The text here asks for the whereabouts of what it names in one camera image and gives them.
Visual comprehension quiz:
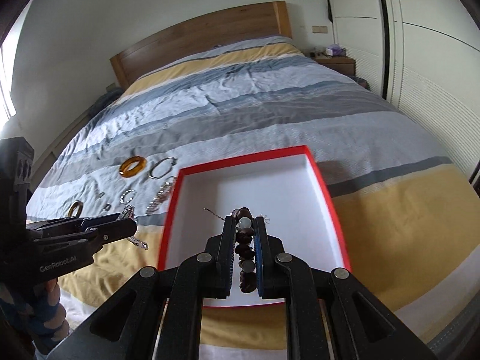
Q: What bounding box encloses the silver oval bangle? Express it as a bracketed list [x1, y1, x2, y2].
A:
[148, 156, 177, 180]

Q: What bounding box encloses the wall light switch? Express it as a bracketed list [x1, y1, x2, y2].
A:
[312, 25, 329, 34]

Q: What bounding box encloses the brown bead bracelet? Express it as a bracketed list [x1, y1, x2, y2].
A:
[203, 206, 271, 294]

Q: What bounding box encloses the striped bed duvet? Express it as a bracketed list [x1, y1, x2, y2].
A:
[27, 37, 479, 359]

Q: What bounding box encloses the hand in blue glove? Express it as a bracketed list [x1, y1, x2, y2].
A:
[26, 279, 70, 355]

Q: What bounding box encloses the dark blue pillow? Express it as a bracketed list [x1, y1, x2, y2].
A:
[88, 87, 124, 119]

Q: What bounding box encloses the silver chain bracelet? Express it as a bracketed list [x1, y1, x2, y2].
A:
[145, 175, 178, 217]

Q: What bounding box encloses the red white shallow box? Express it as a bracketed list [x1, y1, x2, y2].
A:
[157, 145, 353, 309]

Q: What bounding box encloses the wooden headboard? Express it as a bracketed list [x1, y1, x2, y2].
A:
[110, 1, 292, 89]

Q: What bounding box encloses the amber bangle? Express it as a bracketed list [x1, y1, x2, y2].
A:
[119, 156, 147, 178]

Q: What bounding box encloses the wooden nightstand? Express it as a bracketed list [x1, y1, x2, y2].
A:
[313, 55, 356, 77]

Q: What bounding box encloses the silver watch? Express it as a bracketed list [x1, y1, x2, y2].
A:
[116, 205, 150, 251]

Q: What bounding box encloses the white sliding wardrobe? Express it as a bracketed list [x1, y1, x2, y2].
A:
[327, 0, 479, 184]

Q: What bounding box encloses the purple tissue box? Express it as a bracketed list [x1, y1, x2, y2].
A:
[324, 44, 346, 57]

